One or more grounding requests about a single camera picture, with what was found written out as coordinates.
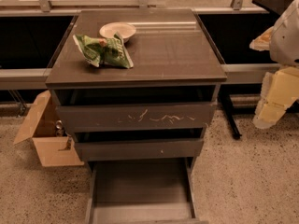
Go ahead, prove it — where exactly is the grey open bottom drawer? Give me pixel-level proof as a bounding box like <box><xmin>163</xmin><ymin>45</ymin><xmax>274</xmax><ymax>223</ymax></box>
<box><xmin>85</xmin><ymin>158</ymin><xmax>208</xmax><ymax>224</ymax></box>

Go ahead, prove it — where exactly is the open cardboard box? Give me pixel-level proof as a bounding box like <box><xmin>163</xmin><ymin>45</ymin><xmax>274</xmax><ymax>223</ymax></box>
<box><xmin>14</xmin><ymin>91</ymin><xmax>84</xmax><ymax>167</ymax></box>

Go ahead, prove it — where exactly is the black table top right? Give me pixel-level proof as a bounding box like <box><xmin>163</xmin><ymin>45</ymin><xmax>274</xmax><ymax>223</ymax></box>
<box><xmin>252</xmin><ymin>0</ymin><xmax>293</xmax><ymax>15</ymax></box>

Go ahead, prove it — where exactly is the metal can in box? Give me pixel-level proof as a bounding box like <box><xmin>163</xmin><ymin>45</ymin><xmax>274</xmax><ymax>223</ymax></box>
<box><xmin>55</xmin><ymin>120</ymin><xmax>64</xmax><ymax>136</ymax></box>

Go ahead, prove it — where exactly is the white paper bowl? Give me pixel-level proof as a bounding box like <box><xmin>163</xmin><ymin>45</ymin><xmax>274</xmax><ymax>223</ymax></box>
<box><xmin>99</xmin><ymin>22</ymin><xmax>136</xmax><ymax>43</ymax></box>

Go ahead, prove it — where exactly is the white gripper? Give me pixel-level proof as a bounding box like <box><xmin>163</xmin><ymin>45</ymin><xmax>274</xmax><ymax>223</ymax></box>
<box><xmin>249</xmin><ymin>0</ymin><xmax>299</xmax><ymax>129</ymax></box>

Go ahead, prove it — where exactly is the grey middle drawer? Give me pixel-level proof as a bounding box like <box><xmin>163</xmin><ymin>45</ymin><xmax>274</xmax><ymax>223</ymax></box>
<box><xmin>75</xmin><ymin>139</ymin><xmax>204</xmax><ymax>161</ymax></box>

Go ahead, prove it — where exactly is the black table leg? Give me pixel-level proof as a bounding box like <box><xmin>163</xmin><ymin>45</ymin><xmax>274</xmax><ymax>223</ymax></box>
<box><xmin>219</xmin><ymin>86</ymin><xmax>242</xmax><ymax>140</ymax></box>

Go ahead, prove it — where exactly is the grey top drawer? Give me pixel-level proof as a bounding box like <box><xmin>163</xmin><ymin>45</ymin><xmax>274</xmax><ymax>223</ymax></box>
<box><xmin>56</xmin><ymin>102</ymin><xmax>216</xmax><ymax>133</ymax></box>

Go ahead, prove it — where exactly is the dark grey drawer cabinet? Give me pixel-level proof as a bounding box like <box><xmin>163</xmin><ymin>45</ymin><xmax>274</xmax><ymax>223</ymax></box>
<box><xmin>45</xmin><ymin>8</ymin><xmax>228</xmax><ymax>224</ymax></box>

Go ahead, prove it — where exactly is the green jalapeno chip bag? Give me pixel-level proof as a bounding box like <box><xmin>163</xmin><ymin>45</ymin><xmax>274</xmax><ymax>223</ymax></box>
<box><xmin>73</xmin><ymin>33</ymin><xmax>134</xmax><ymax>69</ymax></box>

